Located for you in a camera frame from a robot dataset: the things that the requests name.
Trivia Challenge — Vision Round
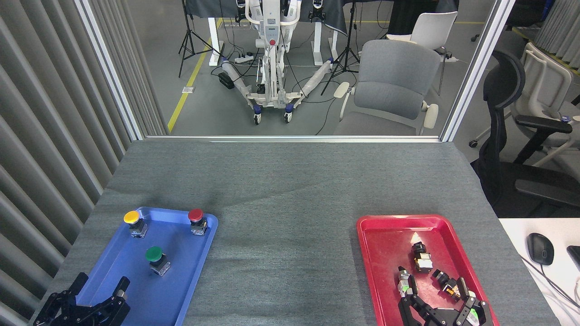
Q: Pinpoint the white and green switch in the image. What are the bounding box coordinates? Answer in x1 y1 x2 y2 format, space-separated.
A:
467 297 482 325

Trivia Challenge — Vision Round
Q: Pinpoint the white frame office chair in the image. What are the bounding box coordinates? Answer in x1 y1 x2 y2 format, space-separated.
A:
469 42 580 168

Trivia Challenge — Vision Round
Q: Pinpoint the silver aluminium rail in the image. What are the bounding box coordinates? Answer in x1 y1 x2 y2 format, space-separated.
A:
145 135 442 144

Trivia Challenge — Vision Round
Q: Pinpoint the grey office chair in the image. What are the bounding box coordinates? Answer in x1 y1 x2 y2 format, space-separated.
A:
333 39 440 136

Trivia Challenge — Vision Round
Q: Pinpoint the white plastic chair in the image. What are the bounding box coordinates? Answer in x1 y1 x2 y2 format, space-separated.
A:
387 11 458 96

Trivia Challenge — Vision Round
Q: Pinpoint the yellow push button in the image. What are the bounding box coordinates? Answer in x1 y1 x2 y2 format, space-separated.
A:
123 211 149 239

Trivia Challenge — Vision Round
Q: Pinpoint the red push button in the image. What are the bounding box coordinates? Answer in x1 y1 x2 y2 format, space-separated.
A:
188 208 208 236

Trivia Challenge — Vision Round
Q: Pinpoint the black knob selector switch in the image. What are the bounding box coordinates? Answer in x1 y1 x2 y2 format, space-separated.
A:
411 242 433 273

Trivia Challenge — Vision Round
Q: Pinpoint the blue plastic tray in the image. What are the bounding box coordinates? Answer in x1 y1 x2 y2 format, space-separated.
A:
66 207 219 326

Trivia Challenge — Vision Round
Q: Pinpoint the white table leg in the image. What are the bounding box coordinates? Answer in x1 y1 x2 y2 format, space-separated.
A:
208 17 225 67
313 20 338 67

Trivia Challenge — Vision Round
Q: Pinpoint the black switch with orange block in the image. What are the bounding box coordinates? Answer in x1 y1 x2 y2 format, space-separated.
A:
432 269 461 299

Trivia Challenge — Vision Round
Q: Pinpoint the red plastic tray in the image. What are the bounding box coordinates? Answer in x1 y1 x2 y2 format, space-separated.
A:
356 215 499 326

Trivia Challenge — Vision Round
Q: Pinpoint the black office chair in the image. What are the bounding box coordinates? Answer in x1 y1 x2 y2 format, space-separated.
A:
471 50 580 218

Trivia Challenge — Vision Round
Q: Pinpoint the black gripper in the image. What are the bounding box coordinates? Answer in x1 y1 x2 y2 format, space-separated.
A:
398 276 493 326
33 272 132 326

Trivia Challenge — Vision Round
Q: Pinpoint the green push button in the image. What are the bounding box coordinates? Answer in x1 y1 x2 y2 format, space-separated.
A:
145 246 171 277

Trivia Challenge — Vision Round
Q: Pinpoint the black tripod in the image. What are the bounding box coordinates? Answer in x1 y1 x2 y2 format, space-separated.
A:
178 0 222 78
321 0 361 96

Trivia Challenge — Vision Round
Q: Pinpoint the silver switch with green block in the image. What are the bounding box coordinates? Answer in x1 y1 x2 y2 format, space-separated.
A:
397 266 417 297

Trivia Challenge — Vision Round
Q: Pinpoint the black table cloth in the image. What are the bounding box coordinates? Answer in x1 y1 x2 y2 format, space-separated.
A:
184 0 349 37

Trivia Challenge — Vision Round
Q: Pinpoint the white wheeled stand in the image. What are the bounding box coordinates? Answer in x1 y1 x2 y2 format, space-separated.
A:
221 0 334 125

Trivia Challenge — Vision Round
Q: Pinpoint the black computer mouse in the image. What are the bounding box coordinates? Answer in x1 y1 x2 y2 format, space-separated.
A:
527 233 555 266

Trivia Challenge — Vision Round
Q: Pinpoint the silver aluminium post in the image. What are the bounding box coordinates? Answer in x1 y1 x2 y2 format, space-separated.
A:
75 0 145 141
440 0 517 142

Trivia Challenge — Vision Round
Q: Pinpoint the white desk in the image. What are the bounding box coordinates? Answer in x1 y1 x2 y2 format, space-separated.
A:
498 218 580 326

